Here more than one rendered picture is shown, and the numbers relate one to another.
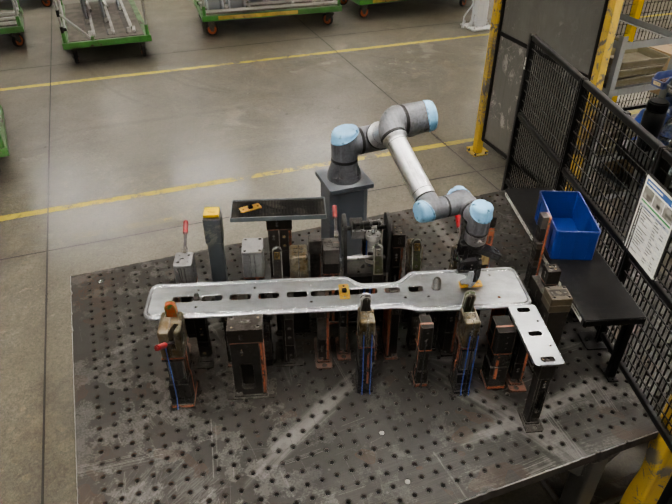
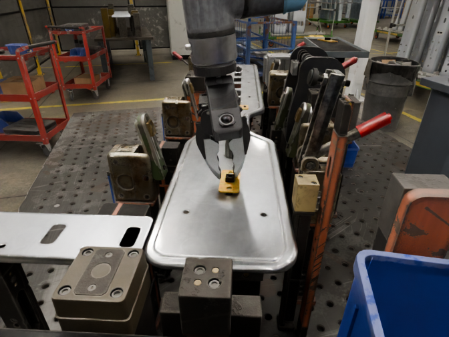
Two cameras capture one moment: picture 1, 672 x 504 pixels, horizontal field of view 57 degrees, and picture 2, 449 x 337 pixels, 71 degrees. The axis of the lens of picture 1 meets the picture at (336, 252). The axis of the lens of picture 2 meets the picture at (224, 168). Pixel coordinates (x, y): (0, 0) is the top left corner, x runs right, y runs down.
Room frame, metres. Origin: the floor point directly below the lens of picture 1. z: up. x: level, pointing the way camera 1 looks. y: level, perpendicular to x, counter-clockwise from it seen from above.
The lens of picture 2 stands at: (1.83, -1.00, 1.32)
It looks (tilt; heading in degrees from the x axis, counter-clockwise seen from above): 29 degrees down; 98
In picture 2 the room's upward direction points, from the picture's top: straight up
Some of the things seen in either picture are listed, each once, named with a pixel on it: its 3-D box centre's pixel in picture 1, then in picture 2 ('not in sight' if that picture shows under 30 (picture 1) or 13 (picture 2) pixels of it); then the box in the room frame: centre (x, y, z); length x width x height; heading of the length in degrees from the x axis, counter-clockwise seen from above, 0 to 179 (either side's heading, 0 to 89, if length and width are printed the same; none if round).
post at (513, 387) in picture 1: (520, 352); not in sight; (1.59, -0.66, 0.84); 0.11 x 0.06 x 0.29; 4
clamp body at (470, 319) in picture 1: (463, 351); (141, 216); (1.56, -0.45, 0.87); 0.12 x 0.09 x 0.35; 4
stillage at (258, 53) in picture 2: not in sight; (257, 49); (1.65, 4.76, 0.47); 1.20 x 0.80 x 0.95; 112
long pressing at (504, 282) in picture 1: (338, 294); (233, 106); (1.73, -0.01, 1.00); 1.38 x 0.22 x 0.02; 94
